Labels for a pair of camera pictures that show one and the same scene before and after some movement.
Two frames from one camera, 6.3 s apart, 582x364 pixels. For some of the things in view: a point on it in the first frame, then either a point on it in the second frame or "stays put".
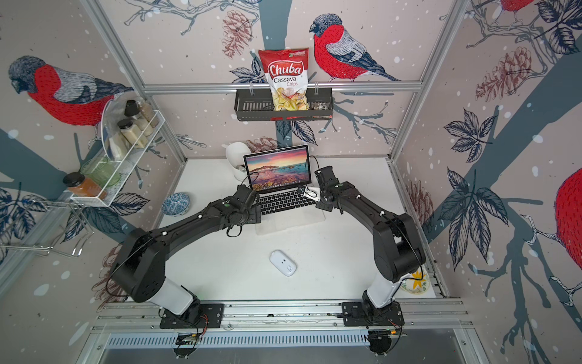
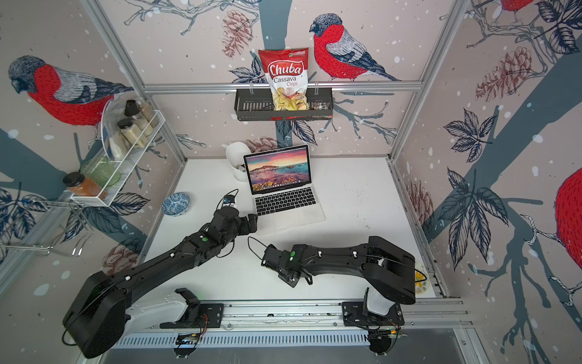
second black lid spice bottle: x=132 y=109 stays put
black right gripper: x=322 y=206 → x=286 y=281
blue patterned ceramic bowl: x=176 y=204 stays put
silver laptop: x=282 y=181 stays put
